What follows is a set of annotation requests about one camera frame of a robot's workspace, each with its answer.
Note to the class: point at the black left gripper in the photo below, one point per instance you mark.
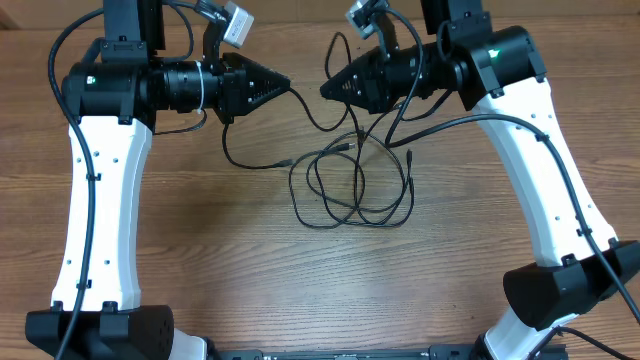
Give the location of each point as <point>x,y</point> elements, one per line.
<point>236,79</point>

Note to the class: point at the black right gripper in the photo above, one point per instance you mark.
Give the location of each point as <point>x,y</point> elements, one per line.
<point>373,91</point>

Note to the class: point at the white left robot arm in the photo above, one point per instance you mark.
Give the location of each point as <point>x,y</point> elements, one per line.
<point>110,99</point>

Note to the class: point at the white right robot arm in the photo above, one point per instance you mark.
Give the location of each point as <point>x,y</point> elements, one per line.
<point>502,82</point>

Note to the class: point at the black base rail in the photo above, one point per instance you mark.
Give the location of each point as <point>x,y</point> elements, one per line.
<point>345,354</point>

